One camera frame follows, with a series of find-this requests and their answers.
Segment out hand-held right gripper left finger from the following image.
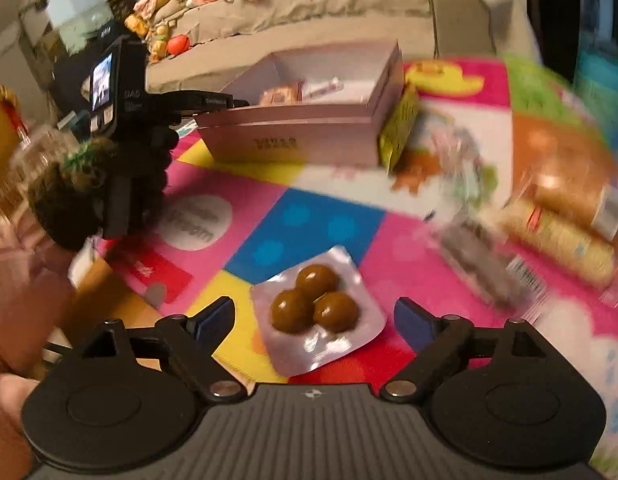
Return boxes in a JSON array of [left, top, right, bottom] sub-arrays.
[[78, 296, 249, 405]]

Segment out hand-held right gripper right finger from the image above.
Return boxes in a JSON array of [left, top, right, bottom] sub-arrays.
[[378, 297, 550, 405]]

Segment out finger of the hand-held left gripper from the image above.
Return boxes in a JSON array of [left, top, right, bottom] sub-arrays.
[[148, 90, 251, 114]]

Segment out round brown cookie packet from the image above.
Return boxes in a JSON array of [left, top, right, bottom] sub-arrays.
[[259, 85, 304, 107]]

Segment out clear plastic snack packet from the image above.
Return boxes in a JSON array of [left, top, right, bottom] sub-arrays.
[[438, 219, 546, 312]]

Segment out silver blister pack brown candies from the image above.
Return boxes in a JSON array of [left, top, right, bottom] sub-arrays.
[[250, 245, 388, 378]]

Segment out pink cardboard box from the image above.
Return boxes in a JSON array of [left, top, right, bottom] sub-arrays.
[[193, 40, 406, 167]]

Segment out white pink tube packet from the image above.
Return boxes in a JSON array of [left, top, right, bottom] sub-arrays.
[[301, 76, 345, 100]]

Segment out small bread roll package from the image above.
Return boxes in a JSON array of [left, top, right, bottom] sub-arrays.
[[498, 199, 618, 287]]

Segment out yellow-green snack packet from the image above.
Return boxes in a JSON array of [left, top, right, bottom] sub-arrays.
[[379, 85, 422, 176]]

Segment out large bread package white label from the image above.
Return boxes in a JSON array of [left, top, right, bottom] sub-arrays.
[[511, 112, 618, 242]]

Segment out person's left hand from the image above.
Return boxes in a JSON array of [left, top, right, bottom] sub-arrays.
[[130, 125, 181, 217]]

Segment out yellow plush toy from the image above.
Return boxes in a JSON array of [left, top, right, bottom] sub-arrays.
[[124, 12, 171, 60]]

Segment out black bag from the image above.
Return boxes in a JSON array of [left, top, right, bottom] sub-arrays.
[[53, 20, 126, 107]]

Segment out black patterned box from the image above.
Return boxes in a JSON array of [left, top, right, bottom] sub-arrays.
[[108, 0, 137, 30]]

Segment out clear plastic storage box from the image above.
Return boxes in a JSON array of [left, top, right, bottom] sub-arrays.
[[18, 0, 126, 63]]

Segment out colourful play mat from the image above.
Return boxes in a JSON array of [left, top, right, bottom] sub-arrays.
[[54, 57, 618, 480]]

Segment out yellow box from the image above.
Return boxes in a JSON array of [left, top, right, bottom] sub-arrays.
[[0, 87, 26, 211]]

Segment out person's pink clothing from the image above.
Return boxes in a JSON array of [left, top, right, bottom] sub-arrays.
[[0, 217, 77, 378]]

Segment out beige sofa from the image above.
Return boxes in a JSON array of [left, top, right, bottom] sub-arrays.
[[144, 0, 520, 93]]

